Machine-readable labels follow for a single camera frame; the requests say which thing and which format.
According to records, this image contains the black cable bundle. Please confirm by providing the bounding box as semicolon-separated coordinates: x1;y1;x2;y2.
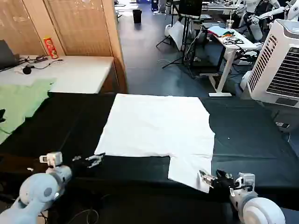
222;36;244;45

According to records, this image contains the black monitor on stand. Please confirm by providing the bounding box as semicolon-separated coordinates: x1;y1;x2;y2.
156;0;204;70

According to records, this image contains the white humanoid robot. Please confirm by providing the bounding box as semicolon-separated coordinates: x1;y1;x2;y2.
286;0;299;22
235;0;292;43

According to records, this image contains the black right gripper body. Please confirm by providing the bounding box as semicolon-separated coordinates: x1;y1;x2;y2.
213;174;235;189

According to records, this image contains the black floor cable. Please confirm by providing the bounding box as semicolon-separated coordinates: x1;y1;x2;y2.
37;193;113;224

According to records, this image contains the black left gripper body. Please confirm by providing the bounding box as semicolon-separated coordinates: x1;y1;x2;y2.
62;156;91;175

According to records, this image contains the white shirt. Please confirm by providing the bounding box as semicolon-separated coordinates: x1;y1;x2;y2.
94;93;215;194

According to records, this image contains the white side table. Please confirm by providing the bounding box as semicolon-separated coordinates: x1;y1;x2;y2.
0;55;115;95

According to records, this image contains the black waste bin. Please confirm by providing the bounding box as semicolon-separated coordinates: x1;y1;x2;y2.
132;9;143;24

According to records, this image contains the clear cup with straw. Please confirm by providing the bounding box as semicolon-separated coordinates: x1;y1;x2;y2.
226;13;235;29

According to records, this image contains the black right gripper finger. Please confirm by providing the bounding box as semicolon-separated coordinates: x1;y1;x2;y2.
216;168;234;181
198;170;217;189

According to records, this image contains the white plastic sheet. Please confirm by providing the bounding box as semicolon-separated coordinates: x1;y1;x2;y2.
165;20;185;52

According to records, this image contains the dark laptop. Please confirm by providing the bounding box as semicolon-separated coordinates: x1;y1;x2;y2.
0;39;20;71

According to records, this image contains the white air cooler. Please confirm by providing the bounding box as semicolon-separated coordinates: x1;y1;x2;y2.
242;19;299;107

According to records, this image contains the red snack can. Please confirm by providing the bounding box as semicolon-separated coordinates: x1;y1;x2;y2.
43;35;59;59

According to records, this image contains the black table cloth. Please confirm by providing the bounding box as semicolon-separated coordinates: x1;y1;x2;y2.
0;93;299;224

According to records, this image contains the black cable on table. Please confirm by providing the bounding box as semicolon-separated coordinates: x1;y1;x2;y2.
19;55;64;70

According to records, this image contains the wooden partition panel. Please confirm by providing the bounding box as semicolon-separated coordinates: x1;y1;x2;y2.
0;0;65;56
43;0;128;93

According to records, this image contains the white standing desk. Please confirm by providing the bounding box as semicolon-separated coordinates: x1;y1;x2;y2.
199;22;260;98

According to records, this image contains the green cloth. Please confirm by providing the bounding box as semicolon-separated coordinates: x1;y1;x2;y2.
0;78;58;145

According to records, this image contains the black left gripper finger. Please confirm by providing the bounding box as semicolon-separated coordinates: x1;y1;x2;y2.
85;152;106;162
87;158;104;169

